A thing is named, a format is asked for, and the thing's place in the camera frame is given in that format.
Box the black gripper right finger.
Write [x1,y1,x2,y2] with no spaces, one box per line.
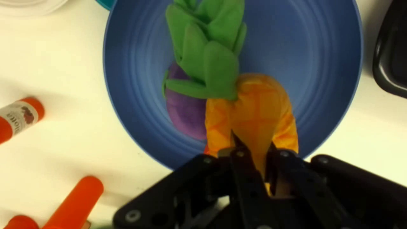
[266,143,296,197]

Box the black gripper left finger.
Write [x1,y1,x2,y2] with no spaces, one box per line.
[232,134,263,199]

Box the purple plush eggplant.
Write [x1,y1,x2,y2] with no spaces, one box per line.
[164,62,209,142]

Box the yellow plush pineapple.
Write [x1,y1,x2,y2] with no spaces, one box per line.
[163,0,299,186]

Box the blue plate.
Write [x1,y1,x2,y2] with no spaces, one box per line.
[103,0,364,169]

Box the white paper plate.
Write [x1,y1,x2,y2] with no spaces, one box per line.
[0,0,69,17]

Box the black plastic tray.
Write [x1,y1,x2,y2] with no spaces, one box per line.
[373,0,407,97]

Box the orange squeeze bottle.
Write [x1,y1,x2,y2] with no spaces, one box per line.
[42,175,104,229]

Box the red plastic cup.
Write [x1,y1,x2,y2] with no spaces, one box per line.
[4,214,40,229]

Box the teal round lid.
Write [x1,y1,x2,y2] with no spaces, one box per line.
[96,0,116,11]

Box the small red sauce bottle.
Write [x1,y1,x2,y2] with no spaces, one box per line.
[0,96,45,143]

